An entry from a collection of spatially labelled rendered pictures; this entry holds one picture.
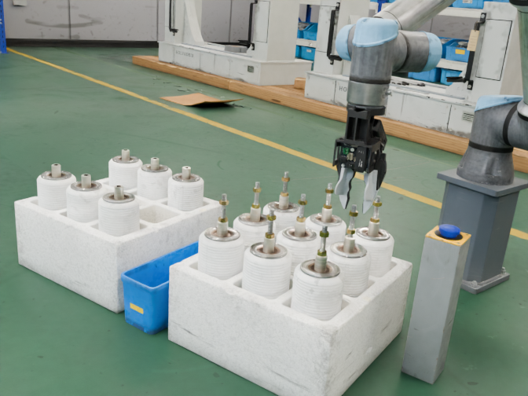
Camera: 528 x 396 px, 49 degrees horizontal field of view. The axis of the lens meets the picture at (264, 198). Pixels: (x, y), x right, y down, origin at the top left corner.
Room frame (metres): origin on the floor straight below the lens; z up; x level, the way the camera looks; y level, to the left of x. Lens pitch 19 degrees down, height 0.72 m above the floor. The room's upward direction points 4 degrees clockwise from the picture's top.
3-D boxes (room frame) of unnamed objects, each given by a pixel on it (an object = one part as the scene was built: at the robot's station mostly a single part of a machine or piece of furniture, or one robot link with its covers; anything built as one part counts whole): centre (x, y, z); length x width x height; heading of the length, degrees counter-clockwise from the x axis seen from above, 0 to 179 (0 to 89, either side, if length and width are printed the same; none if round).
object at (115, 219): (1.28, 0.34, 0.16); 0.10 x 0.10 x 0.18
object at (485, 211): (1.55, -0.61, 0.15); 0.19 x 0.19 x 0.30; 40
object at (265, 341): (1.14, -0.08, 0.09); 0.39 x 0.39 x 0.18; 57
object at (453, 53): (6.41, -2.11, 0.36); 0.50 x 0.38 x 0.21; 131
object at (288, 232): (1.14, -0.08, 0.25); 0.08 x 0.08 x 0.01
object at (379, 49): (1.07, -0.18, 0.65); 0.09 x 0.08 x 0.11; 126
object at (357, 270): (1.08, -0.18, 0.16); 0.10 x 0.10 x 0.18
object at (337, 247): (1.08, -0.18, 0.25); 0.08 x 0.08 x 0.01
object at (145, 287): (1.24, 0.18, 0.06); 0.30 x 0.11 x 0.12; 146
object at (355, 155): (1.06, -0.17, 0.49); 0.09 x 0.08 x 0.12; 155
